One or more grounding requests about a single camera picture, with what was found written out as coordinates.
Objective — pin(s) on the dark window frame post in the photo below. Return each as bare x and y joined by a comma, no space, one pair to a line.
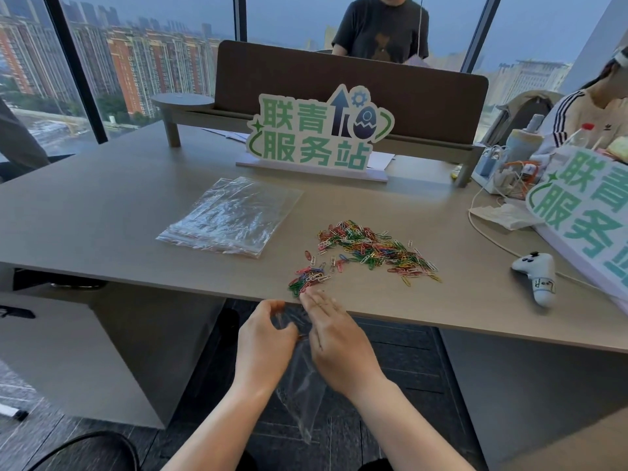
239,17
483,31

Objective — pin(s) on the white paper sheet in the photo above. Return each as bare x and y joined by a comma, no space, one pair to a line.
230,134
381,160

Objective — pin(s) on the white power strip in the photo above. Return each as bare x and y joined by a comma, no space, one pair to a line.
495,183

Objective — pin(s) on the green and white standing sign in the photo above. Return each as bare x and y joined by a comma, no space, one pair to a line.
314,134

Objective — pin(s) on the blue charger plug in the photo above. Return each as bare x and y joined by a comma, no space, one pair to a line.
487,164

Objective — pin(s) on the white marker pen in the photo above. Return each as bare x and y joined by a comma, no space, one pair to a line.
13,413

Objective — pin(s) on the person's right hand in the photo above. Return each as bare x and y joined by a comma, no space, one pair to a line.
343,355

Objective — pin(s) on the pile of colourful paper clips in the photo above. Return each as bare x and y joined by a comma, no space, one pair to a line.
373,250

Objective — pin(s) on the stack of clear zip bags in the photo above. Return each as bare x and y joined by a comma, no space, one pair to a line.
230,215

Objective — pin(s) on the clear bottle with red cap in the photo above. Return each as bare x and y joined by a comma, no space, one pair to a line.
581,134

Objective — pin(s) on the brown desk divider panel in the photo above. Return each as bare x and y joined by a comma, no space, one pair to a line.
304,78

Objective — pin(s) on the dark office chair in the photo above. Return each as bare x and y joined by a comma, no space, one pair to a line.
19,142

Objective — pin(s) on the white game controller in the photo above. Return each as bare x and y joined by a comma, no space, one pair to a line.
537,277

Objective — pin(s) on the person's left forearm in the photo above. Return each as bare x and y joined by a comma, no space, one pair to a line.
216,426

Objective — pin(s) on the person's right forearm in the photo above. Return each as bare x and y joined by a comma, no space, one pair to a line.
412,426

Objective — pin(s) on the person's left hand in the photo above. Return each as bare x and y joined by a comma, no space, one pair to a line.
262,350

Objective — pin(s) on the person's right thumb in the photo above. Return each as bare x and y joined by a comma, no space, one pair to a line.
314,338

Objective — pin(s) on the pale blue bottle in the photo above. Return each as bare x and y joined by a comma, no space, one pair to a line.
524,139

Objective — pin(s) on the large green and white sign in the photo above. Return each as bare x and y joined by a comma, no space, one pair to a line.
584,210

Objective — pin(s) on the grey backpack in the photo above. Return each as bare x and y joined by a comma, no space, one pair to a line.
520,110

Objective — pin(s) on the person's left thumb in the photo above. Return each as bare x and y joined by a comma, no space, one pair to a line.
288,330

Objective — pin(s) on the white crumpled tissue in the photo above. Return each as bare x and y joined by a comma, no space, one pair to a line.
505,216

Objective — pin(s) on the clear plastic zip bag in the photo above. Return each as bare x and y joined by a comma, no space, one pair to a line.
301,387

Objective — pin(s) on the grey desk shelf rail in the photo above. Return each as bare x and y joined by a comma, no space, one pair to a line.
184,105

